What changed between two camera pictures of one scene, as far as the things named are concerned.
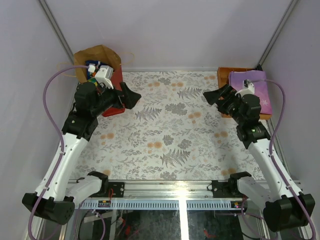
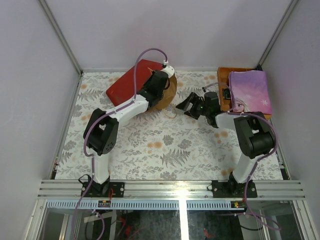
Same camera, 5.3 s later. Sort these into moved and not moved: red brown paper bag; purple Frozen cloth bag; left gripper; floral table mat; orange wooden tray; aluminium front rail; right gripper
Moved: left gripper; right gripper; red brown paper bag
Not moved: floral table mat; orange wooden tray; purple Frozen cloth bag; aluminium front rail
